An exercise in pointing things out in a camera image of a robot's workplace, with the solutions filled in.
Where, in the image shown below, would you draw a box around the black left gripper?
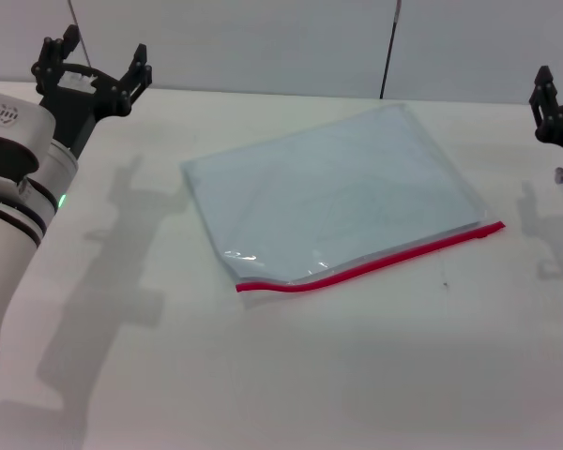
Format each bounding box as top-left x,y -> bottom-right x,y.
29,23 -> 154,158

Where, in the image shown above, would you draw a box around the clear red-zip document bag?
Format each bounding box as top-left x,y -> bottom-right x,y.
180,101 -> 508,311

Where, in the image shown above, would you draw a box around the thin dark wall wire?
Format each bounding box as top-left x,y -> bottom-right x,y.
66,0 -> 96,69

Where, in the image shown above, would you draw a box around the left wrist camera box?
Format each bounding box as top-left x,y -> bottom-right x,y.
0,86 -> 57,182

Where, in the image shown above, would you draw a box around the black wall pole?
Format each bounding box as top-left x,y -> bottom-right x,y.
379,0 -> 403,100

